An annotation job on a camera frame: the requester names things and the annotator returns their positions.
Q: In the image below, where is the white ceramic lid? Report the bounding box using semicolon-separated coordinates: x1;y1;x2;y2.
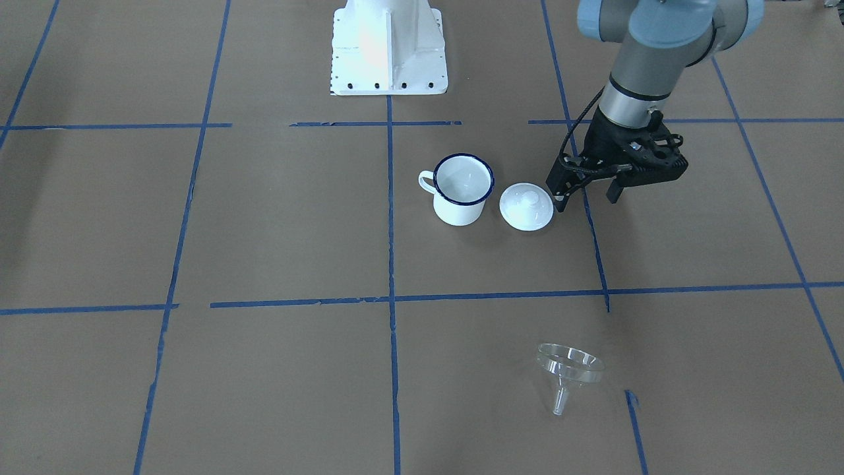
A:
498;183;555;232

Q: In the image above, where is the clear glass funnel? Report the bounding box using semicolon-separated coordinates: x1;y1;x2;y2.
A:
536;342;606;417

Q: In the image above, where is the white enamel mug blue rim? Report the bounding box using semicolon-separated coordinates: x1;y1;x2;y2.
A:
418;154;495;226

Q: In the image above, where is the brown paper table cover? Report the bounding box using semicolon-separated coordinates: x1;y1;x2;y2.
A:
0;0;844;475

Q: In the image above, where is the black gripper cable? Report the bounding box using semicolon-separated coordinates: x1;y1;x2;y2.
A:
557;87;634;199

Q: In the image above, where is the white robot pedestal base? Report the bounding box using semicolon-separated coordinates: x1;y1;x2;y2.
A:
330;1;449;96

